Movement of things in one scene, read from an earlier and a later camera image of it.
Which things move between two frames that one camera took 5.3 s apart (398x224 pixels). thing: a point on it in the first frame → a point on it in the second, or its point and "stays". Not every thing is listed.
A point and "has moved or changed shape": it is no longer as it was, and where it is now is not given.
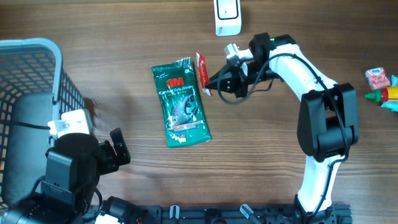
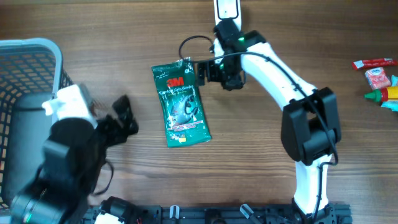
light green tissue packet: [392, 104] stays
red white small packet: [377, 78] stays
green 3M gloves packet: [186, 121] stays
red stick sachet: [203, 73] has moved or changed shape
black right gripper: [232, 84] → [235, 80]
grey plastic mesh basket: [34, 89] stays
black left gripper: [111, 161] → [107, 124]
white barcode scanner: [228, 17] stays
